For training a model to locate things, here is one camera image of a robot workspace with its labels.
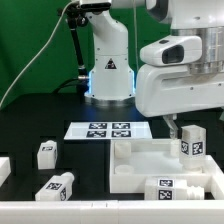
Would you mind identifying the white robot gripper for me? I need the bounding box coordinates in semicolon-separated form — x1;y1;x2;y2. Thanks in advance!
135;65;224;139

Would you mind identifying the white square tabletop part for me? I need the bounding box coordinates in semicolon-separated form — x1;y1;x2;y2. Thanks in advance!
109;139;214;194

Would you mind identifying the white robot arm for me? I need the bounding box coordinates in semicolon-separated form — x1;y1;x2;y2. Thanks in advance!
78;0;224;135

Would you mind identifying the white marker sheet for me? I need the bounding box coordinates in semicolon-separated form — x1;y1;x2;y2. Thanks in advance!
64;122;152;140

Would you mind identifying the green backdrop curtain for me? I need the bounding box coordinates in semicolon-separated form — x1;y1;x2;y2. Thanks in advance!
0;0;224;109

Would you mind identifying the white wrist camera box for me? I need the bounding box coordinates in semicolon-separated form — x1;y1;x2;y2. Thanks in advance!
140;35;202;67

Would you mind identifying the white right wall rail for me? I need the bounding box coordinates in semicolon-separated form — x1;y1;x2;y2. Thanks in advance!
211;161;224;200

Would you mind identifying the white wall rail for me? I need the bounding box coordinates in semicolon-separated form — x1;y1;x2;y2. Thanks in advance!
0;200;224;224
211;161;224;200

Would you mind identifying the white front wall rail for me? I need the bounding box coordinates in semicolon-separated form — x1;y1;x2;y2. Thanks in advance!
0;200;224;224

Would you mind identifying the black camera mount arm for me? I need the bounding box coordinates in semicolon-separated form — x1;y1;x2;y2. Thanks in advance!
54;1;90;94

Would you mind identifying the white cable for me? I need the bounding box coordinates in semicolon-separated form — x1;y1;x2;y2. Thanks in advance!
0;0;78;109

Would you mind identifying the white left wall block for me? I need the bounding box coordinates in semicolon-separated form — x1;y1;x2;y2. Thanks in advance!
0;157;11;187

